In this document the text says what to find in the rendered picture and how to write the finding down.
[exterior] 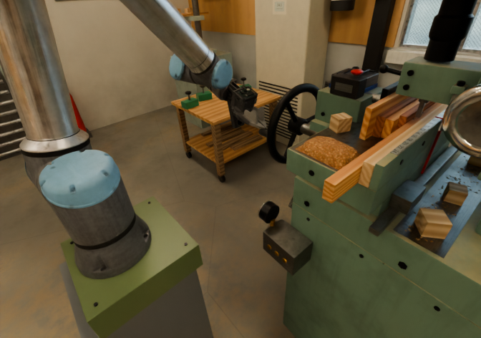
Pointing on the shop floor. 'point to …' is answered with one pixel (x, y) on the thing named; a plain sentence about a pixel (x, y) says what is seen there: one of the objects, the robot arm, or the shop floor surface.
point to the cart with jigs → (204, 145)
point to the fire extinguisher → (79, 118)
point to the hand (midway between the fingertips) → (262, 127)
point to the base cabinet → (360, 294)
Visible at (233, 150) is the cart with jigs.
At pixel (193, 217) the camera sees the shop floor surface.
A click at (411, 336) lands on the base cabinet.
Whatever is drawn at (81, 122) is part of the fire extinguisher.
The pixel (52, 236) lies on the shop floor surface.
